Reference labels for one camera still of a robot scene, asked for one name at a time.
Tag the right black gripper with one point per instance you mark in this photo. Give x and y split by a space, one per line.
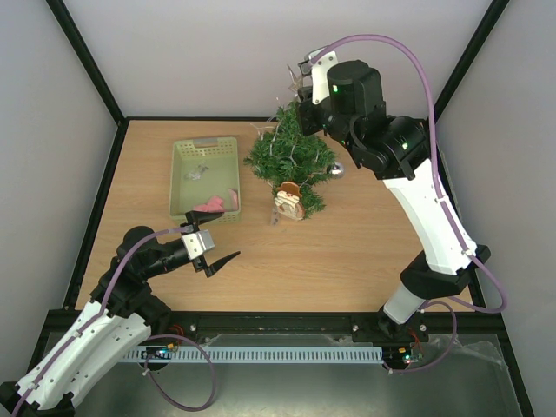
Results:
305 114

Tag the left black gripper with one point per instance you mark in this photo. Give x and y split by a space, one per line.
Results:
201 263

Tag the silver star ornament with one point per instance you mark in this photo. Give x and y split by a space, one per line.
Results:
296 83

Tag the small green christmas tree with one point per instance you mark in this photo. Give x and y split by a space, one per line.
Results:
284 154

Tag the silver ball ornament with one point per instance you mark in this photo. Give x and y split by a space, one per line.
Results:
336 170

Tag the green plastic basket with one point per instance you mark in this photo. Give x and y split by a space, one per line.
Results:
221 155

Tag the brown gingerbread ornament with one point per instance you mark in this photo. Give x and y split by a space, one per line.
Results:
288 201

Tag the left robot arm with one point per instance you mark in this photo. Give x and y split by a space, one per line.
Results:
122 312

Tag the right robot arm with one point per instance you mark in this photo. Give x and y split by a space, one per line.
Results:
345 102

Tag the pink ornaments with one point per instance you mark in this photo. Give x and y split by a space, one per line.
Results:
216 204

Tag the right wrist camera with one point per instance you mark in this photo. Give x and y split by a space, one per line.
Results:
316 66

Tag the white slotted cable duct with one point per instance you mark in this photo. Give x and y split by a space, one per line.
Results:
259 355

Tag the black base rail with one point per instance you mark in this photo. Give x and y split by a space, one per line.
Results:
362 327

